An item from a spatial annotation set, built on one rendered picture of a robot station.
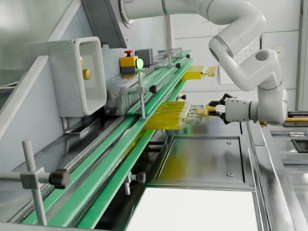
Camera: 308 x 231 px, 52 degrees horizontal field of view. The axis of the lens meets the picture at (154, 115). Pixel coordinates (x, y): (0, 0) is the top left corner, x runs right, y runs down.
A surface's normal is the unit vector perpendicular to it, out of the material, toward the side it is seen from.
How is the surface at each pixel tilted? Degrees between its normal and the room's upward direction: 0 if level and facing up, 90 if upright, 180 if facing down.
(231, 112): 110
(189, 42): 90
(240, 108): 105
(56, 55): 90
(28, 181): 90
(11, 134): 0
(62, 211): 90
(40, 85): 0
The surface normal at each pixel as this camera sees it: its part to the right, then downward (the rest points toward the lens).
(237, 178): -0.07, -0.96
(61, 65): -0.22, 0.28
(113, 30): -0.15, 0.73
